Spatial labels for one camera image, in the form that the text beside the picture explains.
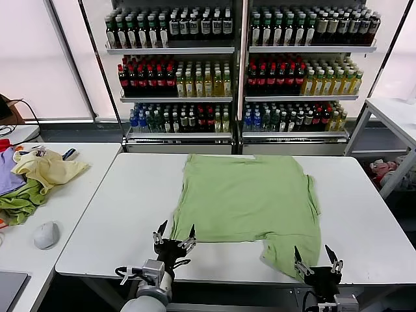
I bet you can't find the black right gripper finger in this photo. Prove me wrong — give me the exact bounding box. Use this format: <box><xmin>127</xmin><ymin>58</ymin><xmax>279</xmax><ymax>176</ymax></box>
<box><xmin>324</xmin><ymin>244</ymin><xmax>345</xmax><ymax>274</ymax></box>
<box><xmin>293</xmin><ymin>245</ymin><xmax>315</xmax><ymax>277</ymax></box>

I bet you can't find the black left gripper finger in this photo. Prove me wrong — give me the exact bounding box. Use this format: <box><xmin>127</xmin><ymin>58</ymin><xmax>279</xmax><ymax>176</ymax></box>
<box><xmin>152</xmin><ymin>220</ymin><xmax>169</xmax><ymax>244</ymax></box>
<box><xmin>177</xmin><ymin>224</ymin><xmax>198</xmax><ymax>249</ymax></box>

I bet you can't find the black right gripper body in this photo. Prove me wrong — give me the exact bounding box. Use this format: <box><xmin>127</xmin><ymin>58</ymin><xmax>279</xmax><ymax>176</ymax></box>
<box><xmin>304</xmin><ymin>265</ymin><xmax>344</xmax><ymax>295</ymax></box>

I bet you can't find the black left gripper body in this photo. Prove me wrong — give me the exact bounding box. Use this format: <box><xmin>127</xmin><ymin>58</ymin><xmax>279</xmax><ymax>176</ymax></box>
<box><xmin>154</xmin><ymin>238</ymin><xmax>193</xmax><ymax>271</ymax></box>

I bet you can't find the light green polo shirt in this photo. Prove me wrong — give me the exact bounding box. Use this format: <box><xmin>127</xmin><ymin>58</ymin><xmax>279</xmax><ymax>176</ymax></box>
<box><xmin>169</xmin><ymin>154</ymin><xmax>323</xmax><ymax>281</ymax></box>

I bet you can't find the pink white clothes pile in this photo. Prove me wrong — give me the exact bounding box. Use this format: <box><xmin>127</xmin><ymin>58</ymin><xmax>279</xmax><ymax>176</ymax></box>
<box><xmin>369</xmin><ymin>155</ymin><xmax>416</xmax><ymax>192</ymax></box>

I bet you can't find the light grey rounded mouse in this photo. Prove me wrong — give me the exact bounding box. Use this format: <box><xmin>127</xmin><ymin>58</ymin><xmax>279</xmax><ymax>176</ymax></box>
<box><xmin>32</xmin><ymin>220</ymin><xmax>61</xmax><ymax>250</ymax></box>

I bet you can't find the pale yellow garment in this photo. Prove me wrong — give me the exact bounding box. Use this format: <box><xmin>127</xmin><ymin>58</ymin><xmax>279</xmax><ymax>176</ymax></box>
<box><xmin>11</xmin><ymin>149</ymin><xmax>91</xmax><ymax>196</ymax></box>

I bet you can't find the olive green garment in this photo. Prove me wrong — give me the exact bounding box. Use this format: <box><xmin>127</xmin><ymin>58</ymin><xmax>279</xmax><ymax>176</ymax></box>
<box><xmin>0</xmin><ymin>177</ymin><xmax>49</xmax><ymax>227</ymax></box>

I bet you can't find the yellow juice bottle white cap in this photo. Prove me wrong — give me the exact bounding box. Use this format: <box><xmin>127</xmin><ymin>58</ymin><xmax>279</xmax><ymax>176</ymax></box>
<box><xmin>343</xmin><ymin>69</ymin><xmax>354</xmax><ymax>96</ymax></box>
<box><xmin>185</xmin><ymin>71</ymin><xmax>195</xmax><ymax>98</ymax></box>
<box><xmin>213</xmin><ymin>71</ymin><xmax>223</xmax><ymax>98</ymax></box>
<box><xmin>323</xmin><ymin>69</ymin><xmax>335</xmax><ymax>96</ymax></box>
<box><xmin>175</xmin><ymin>71</ymin><xmax>186</xmax><ymax>98</ymax></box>
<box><xmin>352</xmin><ymin>69</ymin><xmax>363</xmax><ymax>96</ymax></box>
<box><xmin>313</xmin><ymin>69</ymin><xmax>325</xmax><ymax>96</ymax></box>
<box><xmin>203</xmin><ymin>71</ymin><xmax>213</xmax><ymax>98</ymax></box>
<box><xmin>194</xmin><ymin>71</ymin><xmax>204</xmax><ymax>98</ymax></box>
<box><xmin>333</xmin><ymin>69</ymin><xmax>345</xmax><ymax>96</ymax></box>
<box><xmin>222</xmin><ymin>71</ymin><xmax>232</xmax><ymax>98</ymax></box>
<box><xmin>302</xmin><ymin>69</ymin><xmax>315</xmax><ymax>96</ymax></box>

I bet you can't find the dark grey laptop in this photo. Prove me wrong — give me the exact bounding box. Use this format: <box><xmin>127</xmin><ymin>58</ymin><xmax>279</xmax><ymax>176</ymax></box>
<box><xmin>0</xmin><ymin>271</ymin><xmax>31</xmax><ymax>312</ymax></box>

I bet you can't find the purple garment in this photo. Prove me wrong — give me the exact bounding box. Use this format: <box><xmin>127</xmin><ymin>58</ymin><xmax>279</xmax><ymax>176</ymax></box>
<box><xmin>0</xmin><ymin>146</ymin><xmax>27</xmax><ymax>197</ymax></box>

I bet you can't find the grey drinks shelf unit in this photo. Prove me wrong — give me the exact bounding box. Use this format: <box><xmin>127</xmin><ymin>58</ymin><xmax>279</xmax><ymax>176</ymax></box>
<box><xmin>242</xmin><ymin>0</ymin><xmax>380</xmax><ymax>156</ymax></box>
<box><xmin>104</xmin><ymin>0</ymin><xmax>243</xmax><ymax>155</ymax></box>

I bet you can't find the brown cardboard box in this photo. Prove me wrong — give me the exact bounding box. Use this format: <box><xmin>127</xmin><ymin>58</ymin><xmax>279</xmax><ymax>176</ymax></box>
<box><xmin>0</xmin><ymin>93</ymin><xmax>25</xmax><ymax>124</ymax></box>

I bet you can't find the black slanted pole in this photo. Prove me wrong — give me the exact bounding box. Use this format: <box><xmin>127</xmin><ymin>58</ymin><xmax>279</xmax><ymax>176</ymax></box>
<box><xmin>77</xmin><ymin>0</ymin><xmax>127</xmax><ymax>146</ymax></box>
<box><xmin>366</xmin><ymin>0</ymin><xmax>416</xmax><ymax>99</ymax></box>

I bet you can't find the green cap dark tea bottle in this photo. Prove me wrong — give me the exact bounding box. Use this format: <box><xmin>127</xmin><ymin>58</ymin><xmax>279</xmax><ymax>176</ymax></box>
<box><xmin>262</xmin><ymin>13</ymin><xmax>273</xmax><ymax>46</ymax></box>
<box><xmin>305</xmin><ymin>13</ymin><xmax>317</xmax><ymax>46</ymax></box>
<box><xmin>273</xmin><ymin>13</ymin><xmax>284</xmax><ymax>46</ymax></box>
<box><xmin>158</xmin><ymin>16</ymin><xmax>170</xmax><ymax>49</ymax></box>
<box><xmin>283</xmin><ymin>13</ymin><xmax>295</xmax><ymax>46</ymax></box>
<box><xmin>294</xmin><ymin>13</ymin><xmax>306</xmax><ymax>46</ymax></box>
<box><xmin>136</xmin><ymin>16</ymin><xmax>148</xmax><ymax>49</ymax></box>
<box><xmin>252</xmin><ymin>13</ymin><xmax>263</xmax><ymax>46</ymax></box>
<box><xmin>116</xmin><ymin>16</ymin><xmax>127</xmax><ymax>49</ymax></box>
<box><xmin>105</xmin><ymin>16</ymin><xmax>116</xmax><ymax>49</ymax></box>
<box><xmin>126</xmin><ymin>16</ymin><xmax>137</xmax><ymax>49</ymax></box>
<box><xmin>148</xmin><ymin>16</ymin><xmax>159</xmax><ymax>49</ymax></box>

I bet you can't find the dark bottle black white label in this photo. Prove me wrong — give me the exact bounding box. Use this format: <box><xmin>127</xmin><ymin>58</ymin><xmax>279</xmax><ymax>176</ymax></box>
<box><xmin>222</xmin><ymin>12</ymin><xmax>233</xmax><ymax>41</ymax></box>
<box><xmin>169</xmin><ymin>13</ymin><xmax>181</xmax><ymax>41</ymax></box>
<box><xmin>179</xmin><ymin>13</ymin><xmax>190</xmax><ymax>41</ymax></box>
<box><xmin>200</xmin><ymin>12</ymin><xmax>212</xmax><ymax>41</ymax></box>
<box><xmin>212</xmin><ymin>12</ymin><xmax>223</xmax><ymax>41</ymax></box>
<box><xmin>189</xmin><ymin>13</ymin><xmax>200</xmax><ymax>41</ymax></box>

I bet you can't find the dark bottle beige label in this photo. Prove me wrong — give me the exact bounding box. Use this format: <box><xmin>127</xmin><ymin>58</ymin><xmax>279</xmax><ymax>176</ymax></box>
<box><xmin>317</xmin><ymin>12</ymin><xmax>328</xmax><ymax>45</ymax></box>
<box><xmin>327</xmin><ymin>12</ymin><xmax>339</xmax><ymax>45</ymax></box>

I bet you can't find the dark bottle grey label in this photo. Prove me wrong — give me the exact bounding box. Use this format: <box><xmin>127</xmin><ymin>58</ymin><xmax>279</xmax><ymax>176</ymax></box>
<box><xmin>359</xmin><ymin>12</ymin><xmax>371</xmax><ymax>45</ymax></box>
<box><xmin>370</xmin><ymin>12</ymin><xmax>382</xmax><ymax>45</ymax></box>
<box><xmin>338</xmin><ymin>12</ymin><xmax>350</xmax><ymax>45</ymax></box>
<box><xmin>349</xmin><ymin>12</ymin><xmax>361</xmax><ymax>45</ymax></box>

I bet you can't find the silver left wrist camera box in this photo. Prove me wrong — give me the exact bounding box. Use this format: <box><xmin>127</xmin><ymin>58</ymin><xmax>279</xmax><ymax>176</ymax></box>
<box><xmin>142</xmin><ymin>259</ymin><xmax>166</xmax><ymax>278</ymax></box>

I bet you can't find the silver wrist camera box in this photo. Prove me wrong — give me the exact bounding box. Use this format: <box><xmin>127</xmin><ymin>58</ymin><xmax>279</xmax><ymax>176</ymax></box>
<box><xmin>142</xmin><ymin>259</ymin><xmax>166</xmax><ymax>278</ymax></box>
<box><xmin>333</xmin><ymin>294</ymin><xmax>360</xmax><ymax>312</ymax></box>

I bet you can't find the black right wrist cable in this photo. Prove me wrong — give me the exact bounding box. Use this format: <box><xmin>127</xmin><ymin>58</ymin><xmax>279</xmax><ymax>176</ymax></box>
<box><xmin>302</xmin><ymin>290</ymin><xmax>321</xmax><ymax>312</ymax></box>

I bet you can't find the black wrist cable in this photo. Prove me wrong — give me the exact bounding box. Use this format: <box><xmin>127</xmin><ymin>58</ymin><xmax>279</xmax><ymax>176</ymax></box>
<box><xmin>302</xmin><ymin>290</ymin><xmax>321</xmax><ymax>312</ymax></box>
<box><xmin>114</xmin><ymin>265</ymin><xmax>146</xmax><ymax>285</ymax></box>

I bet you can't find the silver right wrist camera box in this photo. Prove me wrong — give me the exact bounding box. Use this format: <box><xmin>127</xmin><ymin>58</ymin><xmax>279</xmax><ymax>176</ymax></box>
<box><xmin>333</xmin><ymin>294</ymin><xmax>360</xmax><ymax>312</ymax></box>

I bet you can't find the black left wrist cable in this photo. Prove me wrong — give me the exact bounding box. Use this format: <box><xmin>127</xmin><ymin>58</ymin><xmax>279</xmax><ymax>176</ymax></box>
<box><xmin>114</xmin><ymin>265</ymin><xmax>146</xmax><ymax>285</ymax></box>

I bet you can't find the white metal frame table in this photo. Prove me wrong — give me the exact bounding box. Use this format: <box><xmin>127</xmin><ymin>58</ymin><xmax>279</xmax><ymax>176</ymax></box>
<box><xmin>343</xmin><ymin>97</ymin><xmax>416</xmax><ymax>200</ymax></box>

